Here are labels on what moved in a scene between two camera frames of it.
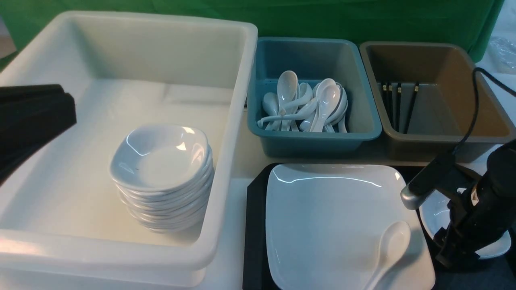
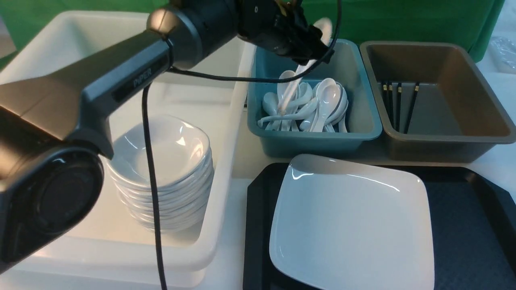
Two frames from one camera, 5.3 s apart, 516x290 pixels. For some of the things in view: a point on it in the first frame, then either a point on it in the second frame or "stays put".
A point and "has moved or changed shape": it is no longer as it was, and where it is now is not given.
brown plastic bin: [423, 94] stays put
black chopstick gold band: [390, 104] stays put
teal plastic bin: [312, 60] stays put
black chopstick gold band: [398, 109] stays put
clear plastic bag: [502, 54] stays put
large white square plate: [322, 222] has moved or changed shape
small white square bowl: [435, 214] -> [182, 152]
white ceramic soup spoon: [393, 243] -> [326, 26]
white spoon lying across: [306, 110] stays put
